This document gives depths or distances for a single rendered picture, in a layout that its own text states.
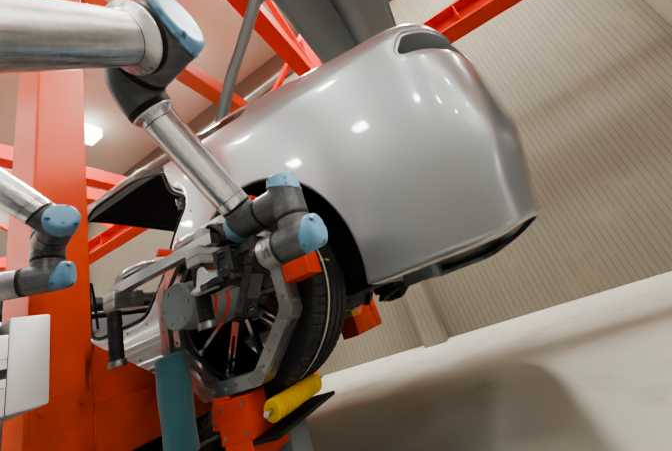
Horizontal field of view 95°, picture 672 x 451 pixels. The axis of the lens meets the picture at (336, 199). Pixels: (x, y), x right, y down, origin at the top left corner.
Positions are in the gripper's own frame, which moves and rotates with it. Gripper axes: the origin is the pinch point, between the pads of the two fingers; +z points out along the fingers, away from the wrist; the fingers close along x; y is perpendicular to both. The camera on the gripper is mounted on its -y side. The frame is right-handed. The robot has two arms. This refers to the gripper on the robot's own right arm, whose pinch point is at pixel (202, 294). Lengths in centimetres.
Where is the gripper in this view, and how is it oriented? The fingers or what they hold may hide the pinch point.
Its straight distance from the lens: 85.1
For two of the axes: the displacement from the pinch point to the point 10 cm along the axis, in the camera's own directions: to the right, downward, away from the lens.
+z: -8.5, 4.3, 3.1
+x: -4.2, -2.1, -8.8
